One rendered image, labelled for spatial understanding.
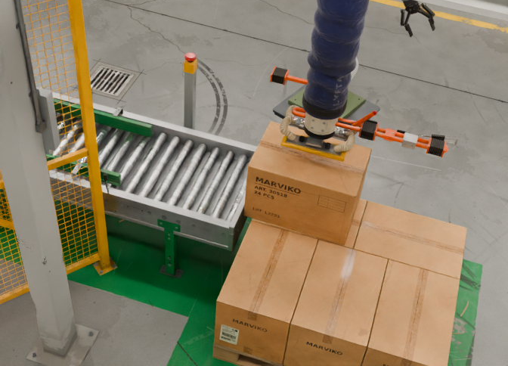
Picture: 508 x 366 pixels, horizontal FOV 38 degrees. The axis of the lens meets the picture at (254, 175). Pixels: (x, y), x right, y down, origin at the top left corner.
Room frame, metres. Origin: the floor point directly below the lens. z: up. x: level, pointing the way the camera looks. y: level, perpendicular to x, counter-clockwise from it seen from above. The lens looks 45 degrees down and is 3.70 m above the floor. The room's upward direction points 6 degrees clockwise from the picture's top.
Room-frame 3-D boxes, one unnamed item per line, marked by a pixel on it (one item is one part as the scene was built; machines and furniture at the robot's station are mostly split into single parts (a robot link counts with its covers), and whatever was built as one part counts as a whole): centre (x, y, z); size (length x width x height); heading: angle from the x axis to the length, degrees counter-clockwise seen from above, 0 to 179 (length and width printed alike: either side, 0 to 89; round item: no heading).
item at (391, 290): (2.59, -0.57, 0.34); 1.20 x 1.00 x 0.40; 76
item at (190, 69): (3.66, 0.45, 0.50); 0.07 x 0.07 x 1.00; 76
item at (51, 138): (2.33, 0.95, 1.62); 0.20 x 0.05 x 0.30; 76
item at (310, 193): (2.97, -0.30, 0.74); 0.60 x 0.40 x 0.40; 75
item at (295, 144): (2.87, -0.30, 1.13); 0.34 x 0.10 x 0.05; 77
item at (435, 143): (2.82, -0.90, 1.24); 0.08 x 0.07 x 0.05; 77
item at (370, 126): (2.90, -0.56, 1.24); 0.10 x 0.08 x 0.06; 167
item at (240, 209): (3.04, 0.01, 0.58); 0.70 x 0.03 x 0.06; 166
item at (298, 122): (2.96, -0.32, 1.17); 0.34 x 0.25 x 0.06; 77
